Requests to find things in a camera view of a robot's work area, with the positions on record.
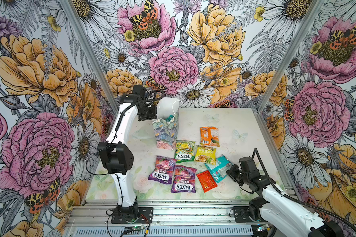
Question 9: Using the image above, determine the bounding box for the green Fox's candy bag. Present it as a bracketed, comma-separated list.
[174, 140, 195, 163]

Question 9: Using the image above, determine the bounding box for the left aluminium corner post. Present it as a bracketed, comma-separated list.
[61, 1, 119, 114]

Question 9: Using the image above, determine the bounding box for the purple fox's bag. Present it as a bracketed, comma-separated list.
[171, 165, 197, 193]
[148, 156, 177, 185]

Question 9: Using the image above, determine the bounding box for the green circuit board right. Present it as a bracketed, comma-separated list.
[252, 224, 271, 232]

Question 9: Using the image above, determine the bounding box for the black corrugated cable conduit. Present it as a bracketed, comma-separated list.
[251, 148, 356, 237]

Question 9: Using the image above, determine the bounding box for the yellow snack packet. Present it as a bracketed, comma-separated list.
[194, 146, 216, 165]

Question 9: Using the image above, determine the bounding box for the aluminium corner post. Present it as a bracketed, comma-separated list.
[257, 1, 324, 114]
[61, 1, 119, 114]

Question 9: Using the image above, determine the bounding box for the teal white snack packet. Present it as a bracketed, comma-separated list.
[205, 156, 233, 183]

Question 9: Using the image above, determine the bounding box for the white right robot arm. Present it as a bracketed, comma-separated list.
[227, 157, 344, 237]

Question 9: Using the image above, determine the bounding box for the green circuit board left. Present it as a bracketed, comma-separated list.
[124, 226, 150, 234]

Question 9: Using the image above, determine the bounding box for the red sauce sachet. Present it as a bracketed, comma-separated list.
[197, 170, 217, 193]

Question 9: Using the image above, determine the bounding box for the aluminium rail frame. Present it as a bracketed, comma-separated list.
[63, 201, 287, 237]

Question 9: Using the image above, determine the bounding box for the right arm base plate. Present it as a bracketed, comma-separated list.
[228, 206, 268, 223]

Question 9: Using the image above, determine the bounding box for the purple Fox's bag right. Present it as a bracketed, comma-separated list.
[171, 165, 197, 193]

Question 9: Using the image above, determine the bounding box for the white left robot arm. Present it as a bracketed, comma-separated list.
[98, 86, 165, 211]

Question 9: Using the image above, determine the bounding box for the orange snack packet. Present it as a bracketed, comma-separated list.
[200, 126, 220, 147]

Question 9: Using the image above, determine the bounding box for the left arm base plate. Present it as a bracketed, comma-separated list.
[110, 207, 154, 224]

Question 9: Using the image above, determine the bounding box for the purple Fox's bag left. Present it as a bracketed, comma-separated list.
[148, 156, 177, 185]

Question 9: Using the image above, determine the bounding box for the floral paper gift bag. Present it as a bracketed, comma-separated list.
[152, 97, 180, 150]

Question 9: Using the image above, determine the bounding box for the teal pink candy packet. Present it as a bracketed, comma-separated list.
[165, 115, 174, 121]

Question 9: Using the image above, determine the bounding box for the green circuit board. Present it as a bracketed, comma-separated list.
[252, 224, 271, 232]
[124, 226, 150, 234]

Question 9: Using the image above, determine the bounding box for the right aluminium corner post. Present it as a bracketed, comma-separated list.
[257, 1, 324, 114]

